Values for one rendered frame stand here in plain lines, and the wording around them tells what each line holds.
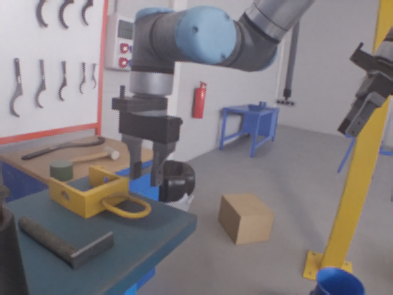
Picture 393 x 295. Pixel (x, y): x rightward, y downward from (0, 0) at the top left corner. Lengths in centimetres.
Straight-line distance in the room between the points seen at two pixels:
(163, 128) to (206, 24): 22
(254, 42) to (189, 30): 15
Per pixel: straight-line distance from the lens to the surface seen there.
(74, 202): 70
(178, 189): 205
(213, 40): 43
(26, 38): 232
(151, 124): 54
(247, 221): 243
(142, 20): 54
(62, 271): 54
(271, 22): 50
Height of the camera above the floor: 141
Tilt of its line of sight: 15 degrees down
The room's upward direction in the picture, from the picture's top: 6 degrees clockwise
